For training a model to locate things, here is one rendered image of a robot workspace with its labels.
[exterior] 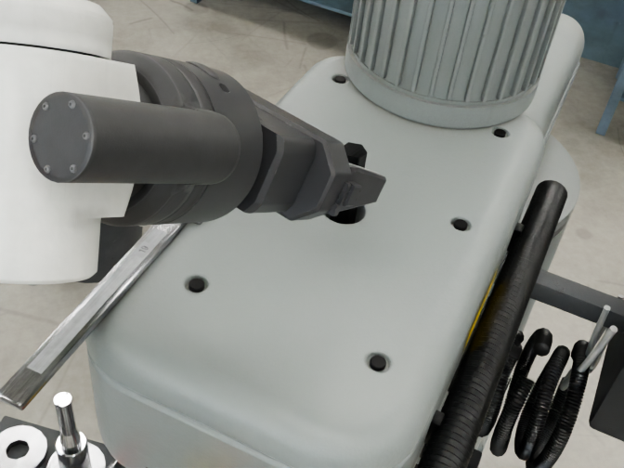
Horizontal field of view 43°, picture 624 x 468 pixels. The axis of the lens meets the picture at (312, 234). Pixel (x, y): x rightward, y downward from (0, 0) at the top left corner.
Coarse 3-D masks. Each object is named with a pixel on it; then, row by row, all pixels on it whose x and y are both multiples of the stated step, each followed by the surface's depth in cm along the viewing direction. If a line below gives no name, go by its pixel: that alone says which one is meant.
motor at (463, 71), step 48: (384, 0) 72; (432, 0) 68; (480, 0) 68; (528, 0) 68; (384, 48) 75; (432, 48) 72; (480, 48) 70; (528, 48) 72; (384, 96) 77; (432, 96) 74; (480, 96) 75; (528, 96) 78
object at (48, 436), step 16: (0, 432) 130; (16, 432) 129; (32, 432) 130; (48, 432) 131; (0, 448) 127; (16, 448) 129; (32, 448) 127; (48, 448) 129; (96, 448) 128; (0, 464) 125; (16, 464) 125; (32, 464) 125; (48, 464) 126; (96, 464) 126
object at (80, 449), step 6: (84, 438) 122; (78, 444) 121; (84, 444) 121; (60, 450) 120; (66, 450) 120; (72, 450) 120; (78, 450) 120; (84, 450) 121; (60, 456) 120; (66, 456) 120; (72, 456) 120; (78, 456) 121
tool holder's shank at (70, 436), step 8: (64, 392) 115; (56, 400) 114; (64, 400) 114; (56, 408) 114; (64, 408) 113; (72, 408) 115; (64, 416) 115; (72, 416) 116; (64, 424) 116; (72, 424) 117; (64, 432) 117; (72, 432) 118; (64, 440) 119; (72, 440) 119; (80, 440) 120
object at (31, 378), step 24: (144, 240) 60; (168, 240) 61; (120, 264) 58; (144, 264) 59; (96, 288) 56; (120, 288) 57; (72, 312) 55; (96, 312) 55; (72, 336) 53; (48, 360) 51; (24, 384) 50; (24, 408) 49
